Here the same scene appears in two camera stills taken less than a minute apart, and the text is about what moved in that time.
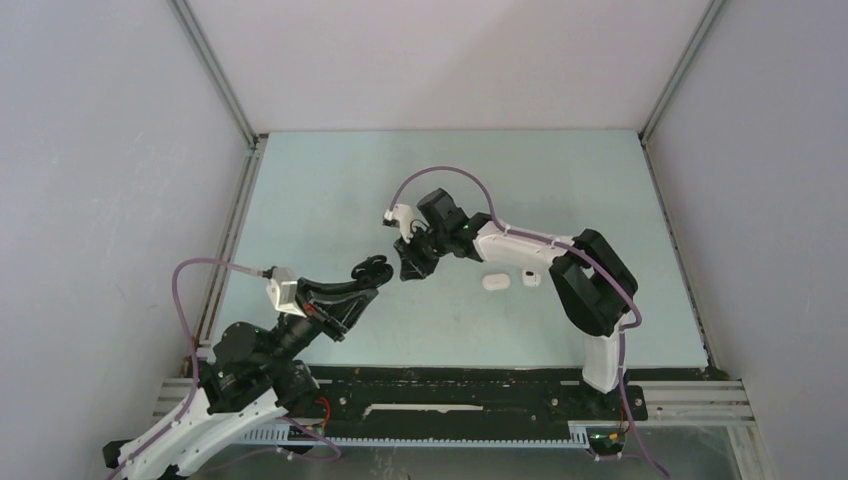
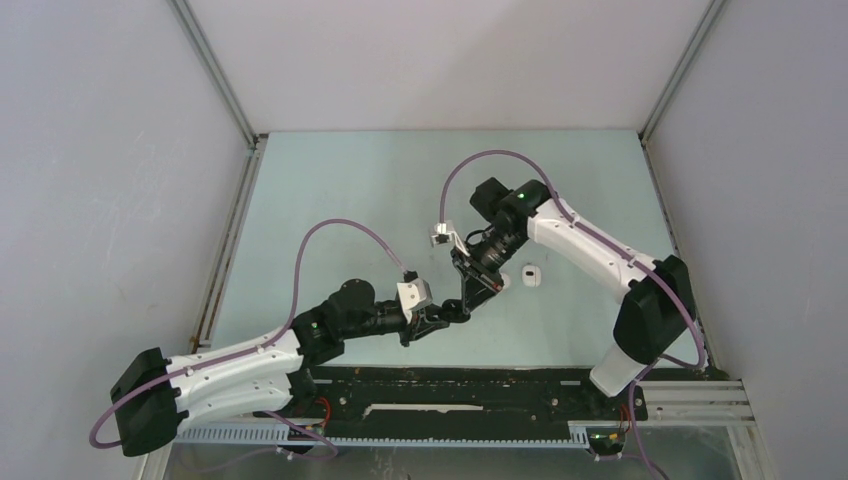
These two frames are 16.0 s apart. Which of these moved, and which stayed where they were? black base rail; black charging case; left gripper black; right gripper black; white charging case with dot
Moved: black charging case; left gripper black; right gripper black
Stayed: white charging case with dot; black base rail
